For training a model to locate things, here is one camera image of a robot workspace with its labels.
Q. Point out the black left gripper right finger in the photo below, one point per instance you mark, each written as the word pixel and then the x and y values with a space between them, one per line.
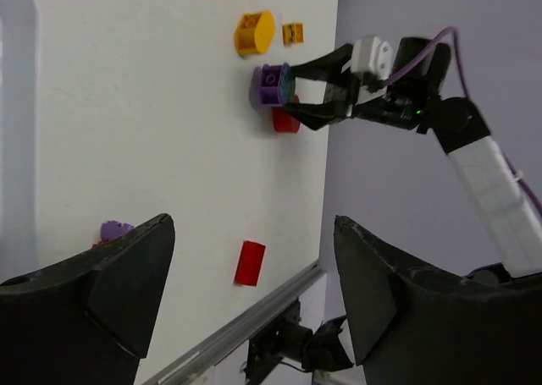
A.
pixel 414 323

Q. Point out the purple lego on red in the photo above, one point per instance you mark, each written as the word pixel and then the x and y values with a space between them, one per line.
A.
pixel 111 230

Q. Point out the red curved lego brick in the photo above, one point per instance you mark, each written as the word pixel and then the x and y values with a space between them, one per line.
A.
pixel 100 243

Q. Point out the white divided sorting tray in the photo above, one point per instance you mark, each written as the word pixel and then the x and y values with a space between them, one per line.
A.
pixel 18 137

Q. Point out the purple paw print lego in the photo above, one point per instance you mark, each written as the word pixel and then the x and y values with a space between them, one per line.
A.
pixel 275 84

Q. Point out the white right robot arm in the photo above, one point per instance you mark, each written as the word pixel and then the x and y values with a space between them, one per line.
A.
pixel 508 207

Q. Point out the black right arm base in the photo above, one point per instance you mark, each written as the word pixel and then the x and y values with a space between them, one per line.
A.
pixel 284 340

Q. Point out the small orange lego brick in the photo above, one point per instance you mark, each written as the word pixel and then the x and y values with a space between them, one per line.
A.
pixel 292 33

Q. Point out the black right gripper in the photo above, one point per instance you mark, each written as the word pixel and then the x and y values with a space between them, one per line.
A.
pixel 400 104

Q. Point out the red 2x4 lego brick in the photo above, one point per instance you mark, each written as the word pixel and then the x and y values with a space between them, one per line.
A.
pixel 250 263

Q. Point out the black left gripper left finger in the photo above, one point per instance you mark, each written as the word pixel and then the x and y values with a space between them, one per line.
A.
pixel 90 318

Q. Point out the red rounded lego piece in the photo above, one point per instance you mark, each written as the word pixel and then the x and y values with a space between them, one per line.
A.
pixel 284 123

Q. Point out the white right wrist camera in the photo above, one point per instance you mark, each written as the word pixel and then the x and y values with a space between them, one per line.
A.
pixel 372 55

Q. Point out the yellow rounded lego piece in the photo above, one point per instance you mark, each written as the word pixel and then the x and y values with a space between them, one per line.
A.
pixel 255 33

